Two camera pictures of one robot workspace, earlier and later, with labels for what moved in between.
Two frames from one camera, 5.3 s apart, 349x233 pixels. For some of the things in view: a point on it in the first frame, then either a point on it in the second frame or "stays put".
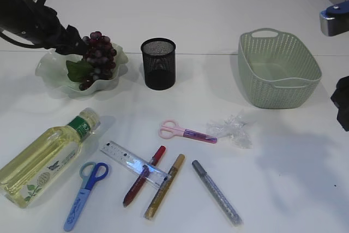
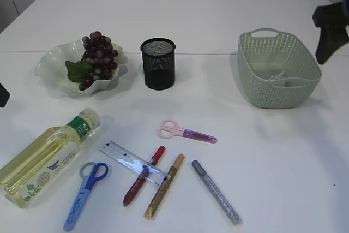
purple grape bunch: x=98 y=64 stays put
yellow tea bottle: x=31 y=165 stays put
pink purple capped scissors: x=168 y=129 stays put
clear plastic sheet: x=233 y=126 -> x=272 y=77
